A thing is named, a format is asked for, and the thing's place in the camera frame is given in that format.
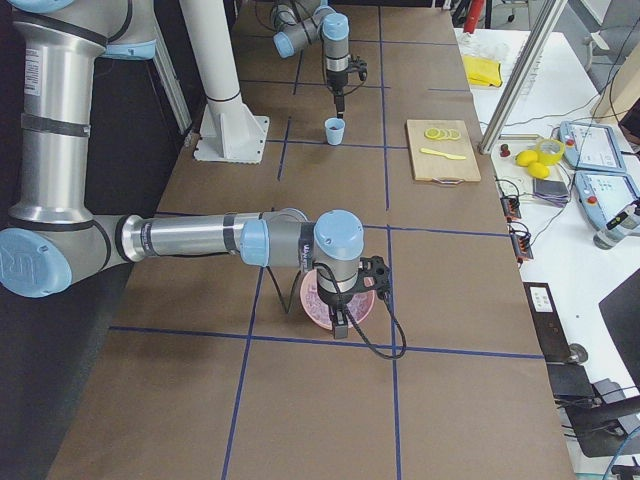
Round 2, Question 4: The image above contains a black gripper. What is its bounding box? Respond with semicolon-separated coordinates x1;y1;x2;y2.
316;272;360;340
326;71;348;119

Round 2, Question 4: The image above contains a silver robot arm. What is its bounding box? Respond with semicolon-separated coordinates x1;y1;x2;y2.
1;1;365;338
270;1;352;119

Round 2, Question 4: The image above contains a clear ice cubes pile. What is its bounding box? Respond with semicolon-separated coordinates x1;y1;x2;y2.
304;282;374;326

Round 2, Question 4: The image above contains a light blue plastic cup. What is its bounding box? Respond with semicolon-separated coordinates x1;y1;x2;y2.
324;117;346;146

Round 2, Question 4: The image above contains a pink bowl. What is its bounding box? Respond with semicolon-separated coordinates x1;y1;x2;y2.
299;269;377;332

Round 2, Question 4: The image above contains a lemon slice bottom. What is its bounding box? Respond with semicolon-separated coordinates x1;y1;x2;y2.
424;128;442;140

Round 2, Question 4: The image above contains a bamboo cutting board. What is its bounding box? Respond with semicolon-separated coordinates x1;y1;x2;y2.
406;119;481;185

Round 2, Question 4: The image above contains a yellow plastic knife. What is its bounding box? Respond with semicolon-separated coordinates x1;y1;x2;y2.
419;148;467;160

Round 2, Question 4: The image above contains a yellow cloth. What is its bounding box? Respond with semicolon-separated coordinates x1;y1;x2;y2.
462;55;503;87

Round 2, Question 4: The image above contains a white pillar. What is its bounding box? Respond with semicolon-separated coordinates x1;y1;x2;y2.
180;0;240;103

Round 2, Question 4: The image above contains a whole lemon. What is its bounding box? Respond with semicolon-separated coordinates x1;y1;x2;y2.
527;162;550;180
515;150;539;167

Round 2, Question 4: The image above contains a black power strip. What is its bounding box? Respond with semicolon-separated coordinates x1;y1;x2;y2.
500;196;521;222

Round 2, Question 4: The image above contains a yellow tape roll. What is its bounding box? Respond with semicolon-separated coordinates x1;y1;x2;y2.
535;139;565;166

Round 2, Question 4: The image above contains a teach pendant upper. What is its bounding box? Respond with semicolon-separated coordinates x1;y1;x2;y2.
558;121;627;173

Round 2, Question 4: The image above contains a teach pendant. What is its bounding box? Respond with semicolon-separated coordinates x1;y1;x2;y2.
574;171;639;230
558;121;627;173

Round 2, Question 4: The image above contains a teach pendant lower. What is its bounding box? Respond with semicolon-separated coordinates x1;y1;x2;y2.
574;171;639;230

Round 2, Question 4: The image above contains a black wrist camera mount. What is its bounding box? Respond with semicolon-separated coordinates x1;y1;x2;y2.
355;256;391;300
347;56;368;82

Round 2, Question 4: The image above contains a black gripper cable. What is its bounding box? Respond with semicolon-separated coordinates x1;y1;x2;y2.
267;259;409;360
254;0;369;96

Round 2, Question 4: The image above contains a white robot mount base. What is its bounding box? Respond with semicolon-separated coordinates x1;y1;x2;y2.
194;102;270;164

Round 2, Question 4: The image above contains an aluminium frame post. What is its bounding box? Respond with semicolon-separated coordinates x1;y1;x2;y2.
478;0;568;154

